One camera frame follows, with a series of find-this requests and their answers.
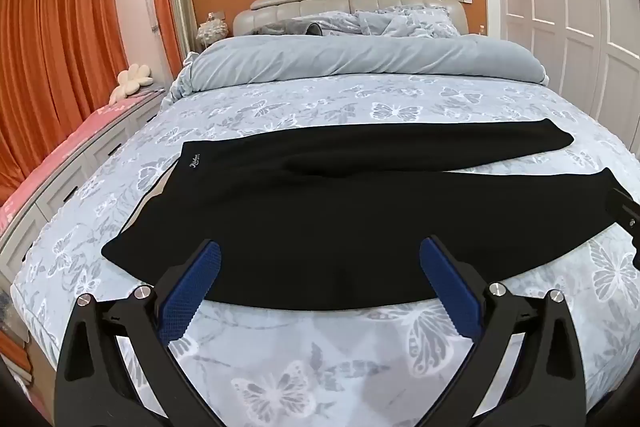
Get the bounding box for black pants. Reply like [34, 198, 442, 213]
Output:
[101, 118, 623, 310]

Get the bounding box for grey patterned pillows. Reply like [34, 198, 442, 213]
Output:
[356, 5, 460, 38]
[232, 0, 471, 40]

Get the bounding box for white bedside flower ornament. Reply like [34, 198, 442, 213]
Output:
[197, 21, 229, 52]

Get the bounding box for white flower shaped cushion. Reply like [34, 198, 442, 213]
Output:
[111, 63, 154, 106]

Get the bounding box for white drawer bench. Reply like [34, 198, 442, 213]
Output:
[0, 94, 173, 280]

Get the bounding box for blue floral pillow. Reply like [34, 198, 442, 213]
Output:
[252, 12, 362, 38]

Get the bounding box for wide orange curtain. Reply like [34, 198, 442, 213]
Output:
[0, 0, 130, 208]

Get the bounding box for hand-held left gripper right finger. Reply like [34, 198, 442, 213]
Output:
[419, 234, 598, 427]

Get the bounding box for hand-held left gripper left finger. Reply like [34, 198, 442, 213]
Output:
[56, 238, 223, 427]

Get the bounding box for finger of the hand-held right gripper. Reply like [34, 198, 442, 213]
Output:
[604, 187, 640, 269]

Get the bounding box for grey folded duvet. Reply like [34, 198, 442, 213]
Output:
[167, 34, 551, 108]

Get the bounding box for pink bench cushion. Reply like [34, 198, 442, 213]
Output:
[0, 89, 166, 228]

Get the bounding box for bed with butterfly sheet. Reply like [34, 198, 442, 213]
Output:
[10, 72, 640, 427]

